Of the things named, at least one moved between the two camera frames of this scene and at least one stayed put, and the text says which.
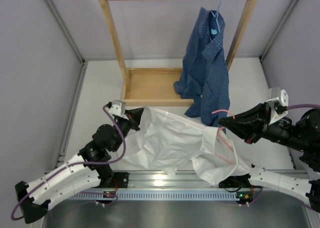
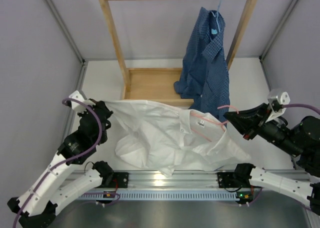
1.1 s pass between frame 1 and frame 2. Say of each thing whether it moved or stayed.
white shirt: moved
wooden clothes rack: stayed
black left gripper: moved
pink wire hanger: moved
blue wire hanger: stayed
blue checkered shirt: stayed
